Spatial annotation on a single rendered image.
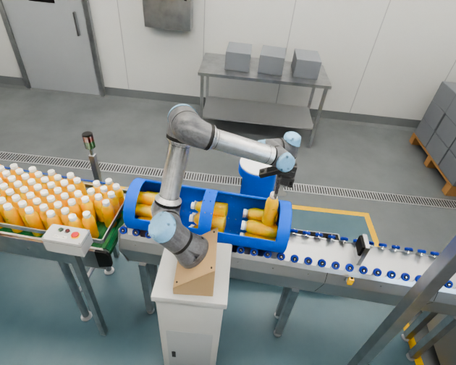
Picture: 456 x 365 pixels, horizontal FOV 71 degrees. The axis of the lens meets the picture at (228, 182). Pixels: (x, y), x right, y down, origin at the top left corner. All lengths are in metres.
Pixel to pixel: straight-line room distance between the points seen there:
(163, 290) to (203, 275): 0.23
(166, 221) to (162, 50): 3.94
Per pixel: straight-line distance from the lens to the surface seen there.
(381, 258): 2.09
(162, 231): 1.25
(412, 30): 5.16
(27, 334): 2.87
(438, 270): 1.57
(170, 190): 1.33
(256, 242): 1.68
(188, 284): 1.36
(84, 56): 5.38
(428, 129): 5.12
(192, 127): 1.11
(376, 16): 4.94
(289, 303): 2.25
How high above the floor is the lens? 2.39
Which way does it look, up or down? 41 degrees down
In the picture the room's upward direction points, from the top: 6 degrees clockwise
